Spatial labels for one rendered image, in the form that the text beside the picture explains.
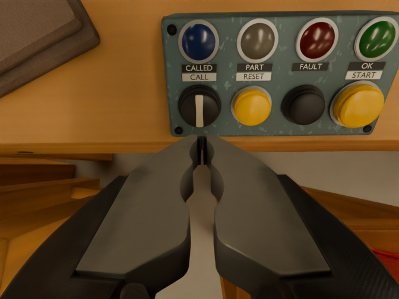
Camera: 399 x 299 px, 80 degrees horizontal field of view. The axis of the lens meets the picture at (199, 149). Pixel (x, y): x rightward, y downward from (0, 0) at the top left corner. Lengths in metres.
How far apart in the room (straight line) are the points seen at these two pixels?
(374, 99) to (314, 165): 1.02
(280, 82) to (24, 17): 0.18
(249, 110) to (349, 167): 1.13
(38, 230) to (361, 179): 1.20
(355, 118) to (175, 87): 0.12
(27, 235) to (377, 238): 0.43
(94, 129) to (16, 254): 0.23
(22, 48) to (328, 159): 1.16
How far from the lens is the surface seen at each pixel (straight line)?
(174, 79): 0.16
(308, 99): 0.17
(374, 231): 0.36
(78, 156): 0.89
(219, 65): 0.16
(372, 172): 1.33
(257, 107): 0.16
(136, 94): 0.21
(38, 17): 0.22
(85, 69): 0.23
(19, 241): 0.39
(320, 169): 1.21
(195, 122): 0.16
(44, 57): 0.23
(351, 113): 0.18
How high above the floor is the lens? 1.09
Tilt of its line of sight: 86 degrees down
